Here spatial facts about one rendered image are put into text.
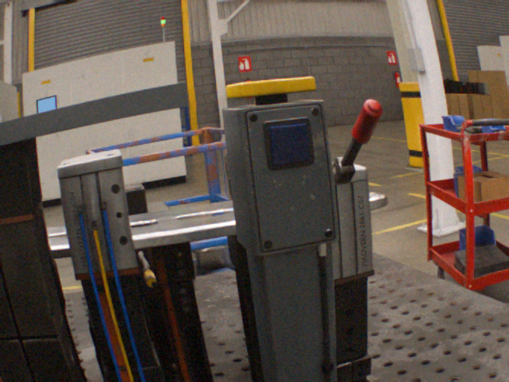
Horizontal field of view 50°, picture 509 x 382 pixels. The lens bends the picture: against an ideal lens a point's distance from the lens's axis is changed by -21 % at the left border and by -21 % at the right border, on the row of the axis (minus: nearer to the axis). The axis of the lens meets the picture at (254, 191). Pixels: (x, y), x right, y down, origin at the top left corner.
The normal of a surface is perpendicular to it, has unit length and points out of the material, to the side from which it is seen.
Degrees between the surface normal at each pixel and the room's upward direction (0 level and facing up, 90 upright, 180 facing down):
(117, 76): 90
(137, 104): 90
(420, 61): 90
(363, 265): 90
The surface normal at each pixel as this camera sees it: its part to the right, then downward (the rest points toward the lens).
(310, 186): 0.24, 0.12
